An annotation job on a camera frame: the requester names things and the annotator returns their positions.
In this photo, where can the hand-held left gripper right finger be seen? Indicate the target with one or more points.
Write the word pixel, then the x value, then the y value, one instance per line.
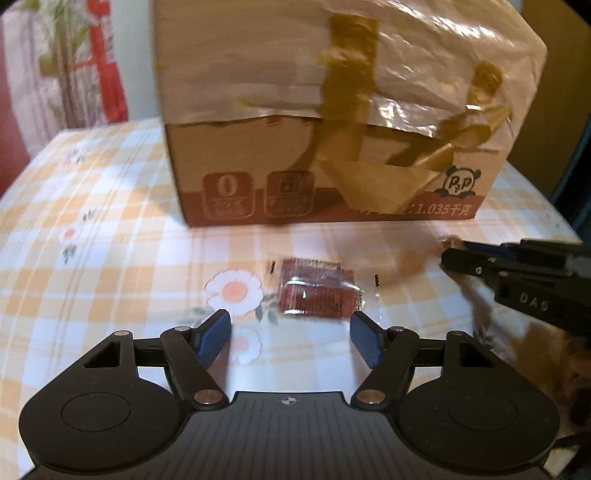
pixel 367 339

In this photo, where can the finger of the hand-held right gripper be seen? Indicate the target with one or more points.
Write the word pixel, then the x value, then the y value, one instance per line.
pixel 489 249
pixel 468 265

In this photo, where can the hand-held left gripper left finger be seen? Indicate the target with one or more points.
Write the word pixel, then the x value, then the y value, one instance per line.
pixel 212 339

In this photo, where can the red snack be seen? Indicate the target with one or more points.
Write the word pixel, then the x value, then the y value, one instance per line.
pixel 318 295

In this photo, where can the plastic-lined cardboard box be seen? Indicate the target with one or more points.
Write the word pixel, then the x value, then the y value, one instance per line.
pixel 277 92

